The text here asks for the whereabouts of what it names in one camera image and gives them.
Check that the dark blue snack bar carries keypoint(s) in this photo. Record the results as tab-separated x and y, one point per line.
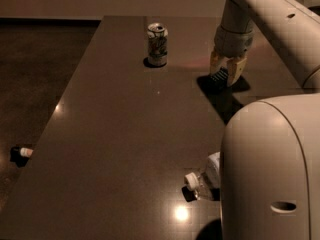
220	77

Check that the small white object on floor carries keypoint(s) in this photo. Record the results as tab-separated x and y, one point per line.
22	152

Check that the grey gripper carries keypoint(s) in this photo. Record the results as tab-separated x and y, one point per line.
232	41

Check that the white green soda can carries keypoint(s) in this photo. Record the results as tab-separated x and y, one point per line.
157	44

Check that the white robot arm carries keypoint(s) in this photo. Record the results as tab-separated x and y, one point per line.
270	152

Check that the clear plastic water bottle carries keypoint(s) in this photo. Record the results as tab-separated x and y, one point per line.
205	184

